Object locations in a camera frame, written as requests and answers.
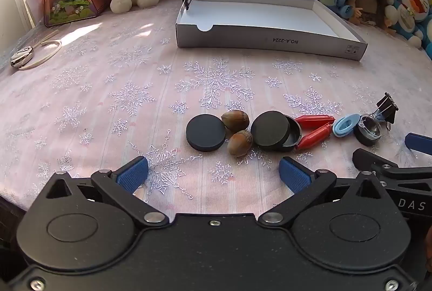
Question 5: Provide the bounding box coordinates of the black round disc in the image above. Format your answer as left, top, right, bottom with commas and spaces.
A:
250, 111, 291, 149
186, 115, 226, 153

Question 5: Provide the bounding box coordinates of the blue robot cat plush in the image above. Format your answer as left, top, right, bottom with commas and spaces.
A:
385, 0, 432, 61

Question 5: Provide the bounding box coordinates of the large black binder clip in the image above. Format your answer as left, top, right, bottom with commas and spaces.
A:
371, 93, 399, 133

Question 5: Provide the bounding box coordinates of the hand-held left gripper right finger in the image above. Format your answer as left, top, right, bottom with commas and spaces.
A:
258, 157, 389, 228

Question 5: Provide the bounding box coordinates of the red bullet-shaped toy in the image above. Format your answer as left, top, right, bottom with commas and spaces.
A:
295, 115, 336, 130
296, 123, 333, 150

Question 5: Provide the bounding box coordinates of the white strap with metal clasp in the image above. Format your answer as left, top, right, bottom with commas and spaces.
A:
10, 38, 63, 71

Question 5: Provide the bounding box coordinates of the white cardboard box tray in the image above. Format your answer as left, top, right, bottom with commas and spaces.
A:
175, 0, 368, 61

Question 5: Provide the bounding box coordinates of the blue hair clip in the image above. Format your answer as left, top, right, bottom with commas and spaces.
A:
332, 114, 361, 137

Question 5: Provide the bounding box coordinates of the brown hazelnut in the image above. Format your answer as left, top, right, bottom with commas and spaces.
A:
228, 130, 254, 157
221, 110, 250, 131

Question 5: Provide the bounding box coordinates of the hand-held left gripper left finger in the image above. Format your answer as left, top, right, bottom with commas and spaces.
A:
45, 156, 170, 228

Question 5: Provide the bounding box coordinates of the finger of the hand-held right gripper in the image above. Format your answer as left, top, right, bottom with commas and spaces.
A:
405, 132, 432, 154
353, 148, 432, 191

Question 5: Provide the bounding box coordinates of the clear plastic dome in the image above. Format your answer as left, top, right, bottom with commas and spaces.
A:
358, 115, 383, 140

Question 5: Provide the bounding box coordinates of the black round tin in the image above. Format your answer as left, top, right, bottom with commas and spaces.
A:
279, 116, 302, 153

